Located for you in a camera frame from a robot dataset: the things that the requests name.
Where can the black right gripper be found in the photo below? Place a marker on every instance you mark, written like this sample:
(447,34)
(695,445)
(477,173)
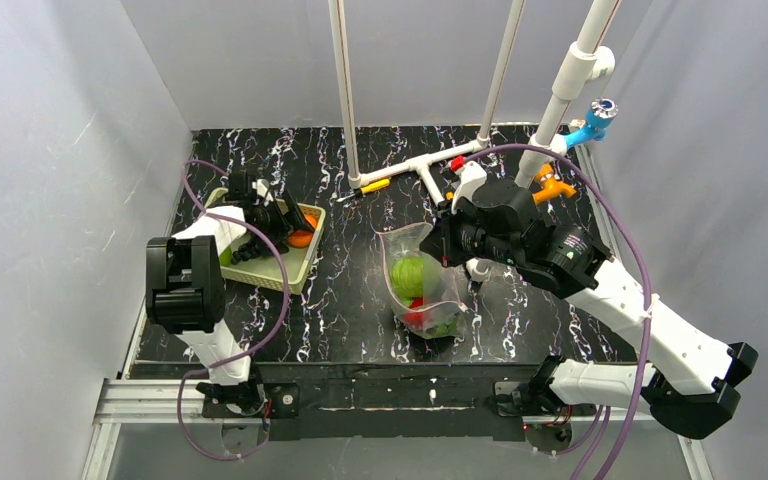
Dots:
(446,240)

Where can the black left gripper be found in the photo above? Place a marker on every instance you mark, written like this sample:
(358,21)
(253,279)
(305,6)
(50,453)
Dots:
(284,216)

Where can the pale green cabbage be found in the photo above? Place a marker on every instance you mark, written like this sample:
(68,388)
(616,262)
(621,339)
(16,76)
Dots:
(407,277)

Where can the clear zip top bag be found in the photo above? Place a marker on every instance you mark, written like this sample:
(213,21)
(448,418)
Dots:
(441,298)

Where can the red apple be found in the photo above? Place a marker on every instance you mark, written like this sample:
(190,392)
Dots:
(414,318)

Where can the green leafy vegetable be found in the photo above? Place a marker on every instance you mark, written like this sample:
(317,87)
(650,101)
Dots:
(441,330)

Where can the dark grape bunch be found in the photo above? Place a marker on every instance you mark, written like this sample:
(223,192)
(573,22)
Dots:
(252,249)

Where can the green apple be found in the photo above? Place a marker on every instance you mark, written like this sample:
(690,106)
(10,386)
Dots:
(226,257)

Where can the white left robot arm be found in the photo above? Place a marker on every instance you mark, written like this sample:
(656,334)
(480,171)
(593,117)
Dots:
(185,290)

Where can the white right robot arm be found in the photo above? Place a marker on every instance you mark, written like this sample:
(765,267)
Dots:
(687,380)

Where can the pale green plastic basket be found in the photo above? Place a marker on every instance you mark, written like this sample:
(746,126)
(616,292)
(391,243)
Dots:
(265,271)

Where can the orange faucet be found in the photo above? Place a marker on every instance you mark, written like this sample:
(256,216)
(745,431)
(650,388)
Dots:
(550,185)

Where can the blue faucet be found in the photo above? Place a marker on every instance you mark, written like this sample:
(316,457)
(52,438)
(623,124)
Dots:
(598,118)

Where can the white faucet pipe stand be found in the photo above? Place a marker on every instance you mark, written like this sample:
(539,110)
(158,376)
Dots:
(586,60)

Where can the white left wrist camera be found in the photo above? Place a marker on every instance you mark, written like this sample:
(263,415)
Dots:
(262,191)

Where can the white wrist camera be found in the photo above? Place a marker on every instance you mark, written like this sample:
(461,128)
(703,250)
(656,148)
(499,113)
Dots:
(471,177)
(262,191)

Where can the white pvc pipe frame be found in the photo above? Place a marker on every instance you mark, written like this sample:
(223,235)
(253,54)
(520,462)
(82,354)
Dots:
(419,165)

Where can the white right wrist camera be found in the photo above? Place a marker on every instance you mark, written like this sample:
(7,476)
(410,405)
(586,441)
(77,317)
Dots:
(471,177)

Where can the yellow handled screwdriver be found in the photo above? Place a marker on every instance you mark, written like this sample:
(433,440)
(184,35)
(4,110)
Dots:
(372,187)

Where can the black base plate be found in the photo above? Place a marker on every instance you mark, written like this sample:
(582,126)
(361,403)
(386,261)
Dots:
(411,400)

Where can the aluminium rail frame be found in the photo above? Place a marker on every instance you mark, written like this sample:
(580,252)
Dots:
(684,377)

